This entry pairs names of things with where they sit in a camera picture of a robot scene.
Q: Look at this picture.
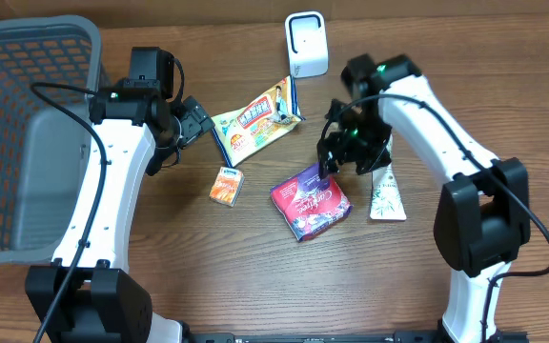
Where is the grey plastic shopping basket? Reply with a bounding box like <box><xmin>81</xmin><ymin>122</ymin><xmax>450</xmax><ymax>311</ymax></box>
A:
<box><xmin>0</xmin><ymin>15</ymin><xmax>109</xmax><ymax>264</ymax></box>

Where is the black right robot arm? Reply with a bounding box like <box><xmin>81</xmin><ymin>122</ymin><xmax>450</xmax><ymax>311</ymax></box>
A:
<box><xmin>317</xmin><ymin>54</ymin><xmax>530</xmax><ymax>342</ymax></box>

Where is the white tube gold cap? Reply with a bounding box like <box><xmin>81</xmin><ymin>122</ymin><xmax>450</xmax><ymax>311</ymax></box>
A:
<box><xmin>369</xmin><ymin>135</ymin><xmax>408</xmax><ymax>222</ymax></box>

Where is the orange white tissue pack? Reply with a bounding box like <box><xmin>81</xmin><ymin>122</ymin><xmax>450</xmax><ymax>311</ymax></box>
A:
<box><xmin>209</xmin><ymin>167</ymin><xmax>245</xmax><ymax>207</ymax></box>

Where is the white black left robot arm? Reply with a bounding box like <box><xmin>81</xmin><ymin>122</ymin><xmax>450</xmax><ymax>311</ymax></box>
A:
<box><xmin>25</xmin><ymin>47</ymin><xmax>214</xmax><ymax>342</ymax></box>

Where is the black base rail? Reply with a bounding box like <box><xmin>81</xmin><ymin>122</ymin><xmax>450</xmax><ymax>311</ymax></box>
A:
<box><xmin>178</xmin><ymin>331</ymin><xmax>531</xmax><ymax>343</ymax></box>

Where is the yellow snack bag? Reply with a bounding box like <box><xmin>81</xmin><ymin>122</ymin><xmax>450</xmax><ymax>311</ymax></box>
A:
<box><xmin>212</xmin><ymin>76</ymin><xmax>305</xmax><ymax>168</ymax></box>

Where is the red purple pad package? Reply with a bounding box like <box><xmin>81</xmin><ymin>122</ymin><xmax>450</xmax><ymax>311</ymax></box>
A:
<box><xmin>270</xmin><ymin>163</ymin><xmax>353</xmax><ymax>242</ymax></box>

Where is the white barcode scanner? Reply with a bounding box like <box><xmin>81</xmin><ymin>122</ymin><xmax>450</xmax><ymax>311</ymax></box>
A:
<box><xmin>284</xmin><ymin>10</ymin><xmax>329</xmax><ymax>78</ymax></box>

